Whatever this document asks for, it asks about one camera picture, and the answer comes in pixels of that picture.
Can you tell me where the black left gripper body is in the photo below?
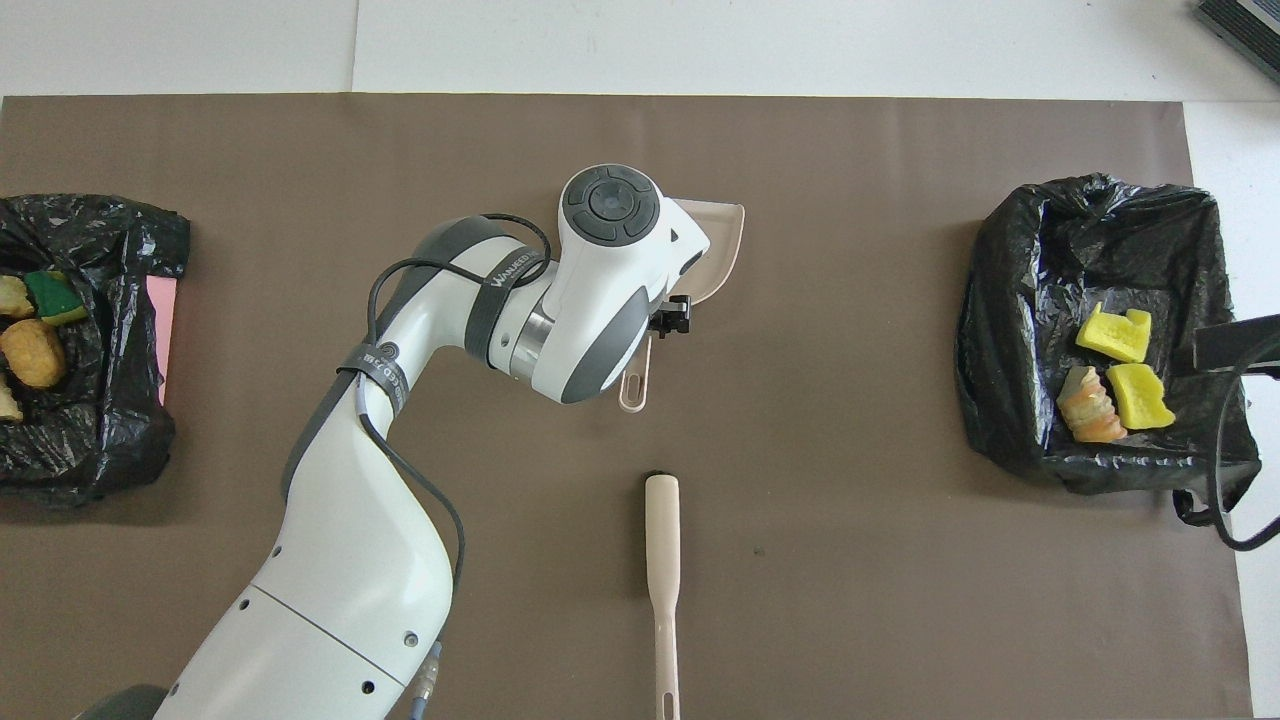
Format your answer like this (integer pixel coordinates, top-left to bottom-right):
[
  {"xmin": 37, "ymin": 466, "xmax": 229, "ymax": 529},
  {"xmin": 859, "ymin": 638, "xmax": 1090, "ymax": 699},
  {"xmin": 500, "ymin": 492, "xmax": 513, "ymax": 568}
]
[{"xmin": 648, "ymin": 294, "xmax": 694, "ymax": 338}]

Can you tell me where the beige plastic dustpan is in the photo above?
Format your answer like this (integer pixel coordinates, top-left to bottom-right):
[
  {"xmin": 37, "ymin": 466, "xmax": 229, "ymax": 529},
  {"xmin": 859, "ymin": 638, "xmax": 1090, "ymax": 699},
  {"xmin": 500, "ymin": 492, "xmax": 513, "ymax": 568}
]
[{"xmin": 618, "ymin": 196, "xmax": 747, "ymax": 414}]

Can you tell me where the yellow sponge chunk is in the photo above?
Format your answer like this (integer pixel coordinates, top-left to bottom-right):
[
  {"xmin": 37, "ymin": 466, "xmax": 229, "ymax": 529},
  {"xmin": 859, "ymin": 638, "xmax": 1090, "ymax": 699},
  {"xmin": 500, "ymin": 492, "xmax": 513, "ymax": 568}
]
[{"xmin": 1104, "ymin": 362, "xmax": 1179, "ymax": 432}]

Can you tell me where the boot-shaped green yellow sponge piece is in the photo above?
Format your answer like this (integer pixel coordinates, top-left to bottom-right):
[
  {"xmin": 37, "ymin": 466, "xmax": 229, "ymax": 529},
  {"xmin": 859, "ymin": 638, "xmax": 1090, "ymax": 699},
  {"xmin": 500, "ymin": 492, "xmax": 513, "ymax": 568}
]
[{"xmin": 1074, "ymin": 301, "xmax": 1154, "ymax": 364}]

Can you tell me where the pale orange-tinted foam chunk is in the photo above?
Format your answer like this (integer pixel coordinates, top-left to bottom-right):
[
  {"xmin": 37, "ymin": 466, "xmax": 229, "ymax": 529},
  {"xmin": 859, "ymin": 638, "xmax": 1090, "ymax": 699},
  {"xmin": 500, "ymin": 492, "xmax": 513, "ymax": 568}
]
[{"xmin": 1057, "ymin": 364, "xmax": 1129, "ymax": 445}]

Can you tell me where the beige brush with black bristles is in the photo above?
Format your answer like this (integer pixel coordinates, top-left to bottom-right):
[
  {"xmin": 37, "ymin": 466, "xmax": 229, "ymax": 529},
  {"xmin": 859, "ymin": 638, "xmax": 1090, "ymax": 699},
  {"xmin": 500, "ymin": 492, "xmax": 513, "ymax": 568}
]
[{"xmin": 644, "ymin": 471, "xmax": 684, "ymax": 720}]

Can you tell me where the brown oval cork-like chunk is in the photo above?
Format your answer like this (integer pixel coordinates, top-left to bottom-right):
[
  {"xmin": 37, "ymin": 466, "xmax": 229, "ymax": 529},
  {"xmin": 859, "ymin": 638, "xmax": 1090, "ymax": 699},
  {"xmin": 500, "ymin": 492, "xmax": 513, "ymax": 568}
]
[{"xmin": 0, "ymin": 317, "xmax": 70, "ymax": 392}]

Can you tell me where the black trash bag lined bin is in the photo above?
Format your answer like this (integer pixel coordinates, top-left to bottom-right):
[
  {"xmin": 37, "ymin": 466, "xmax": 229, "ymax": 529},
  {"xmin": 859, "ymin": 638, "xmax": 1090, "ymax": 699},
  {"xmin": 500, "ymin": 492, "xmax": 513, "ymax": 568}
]
[{"xmin": 955, "ymin": 173, "xmax": 1263, "ymax": 526}]

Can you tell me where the pink plastic bin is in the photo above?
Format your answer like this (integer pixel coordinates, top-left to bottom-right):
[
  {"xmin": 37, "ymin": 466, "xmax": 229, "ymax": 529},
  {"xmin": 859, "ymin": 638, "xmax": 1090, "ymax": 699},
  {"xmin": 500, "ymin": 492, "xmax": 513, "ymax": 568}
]
[{"xmin": 145, "ymin": 277, "xmax": 179, "ymax": 406}]

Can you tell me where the black trash bag over pink bin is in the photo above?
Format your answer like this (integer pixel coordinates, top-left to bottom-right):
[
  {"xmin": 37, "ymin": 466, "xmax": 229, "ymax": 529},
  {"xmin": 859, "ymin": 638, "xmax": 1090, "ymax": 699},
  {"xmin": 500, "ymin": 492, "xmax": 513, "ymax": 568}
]
[{"xmin": 0, "ymin": 193, "xmax": 191, "ymax": 511}]

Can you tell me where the brown paper table mat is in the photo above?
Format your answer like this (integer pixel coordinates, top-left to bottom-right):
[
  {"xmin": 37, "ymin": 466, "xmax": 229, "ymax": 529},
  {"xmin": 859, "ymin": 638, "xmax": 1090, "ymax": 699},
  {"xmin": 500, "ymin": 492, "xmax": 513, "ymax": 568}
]
[{"xmin": 0, "ymin": 93, "xmax": 1256, "ymax": 720}]

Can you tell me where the dark grey ribbed device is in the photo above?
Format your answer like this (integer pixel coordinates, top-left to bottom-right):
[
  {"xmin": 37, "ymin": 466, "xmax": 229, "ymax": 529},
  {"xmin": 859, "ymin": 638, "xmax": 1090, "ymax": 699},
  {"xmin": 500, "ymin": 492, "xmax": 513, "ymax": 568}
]
[{"xmin": 1195, "ymin": 0, "xmax": 1280, "ymax": 81}]

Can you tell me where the green and yellow sponge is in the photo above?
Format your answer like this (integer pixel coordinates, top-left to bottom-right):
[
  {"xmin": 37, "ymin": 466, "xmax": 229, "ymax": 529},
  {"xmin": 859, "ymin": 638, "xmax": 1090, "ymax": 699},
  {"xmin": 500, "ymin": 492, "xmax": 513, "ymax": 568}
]
[{"xmin": 22, "ymin": 269, "xmax": 90, "ymax": 330}]

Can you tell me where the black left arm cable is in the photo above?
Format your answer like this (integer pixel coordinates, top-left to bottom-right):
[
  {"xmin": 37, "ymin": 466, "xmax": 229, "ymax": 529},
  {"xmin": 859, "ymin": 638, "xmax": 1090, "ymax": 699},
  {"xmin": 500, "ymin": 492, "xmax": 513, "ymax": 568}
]
[{"xmin": 355, "ymin": 213, "xmax": 554, "ymax": 601}]

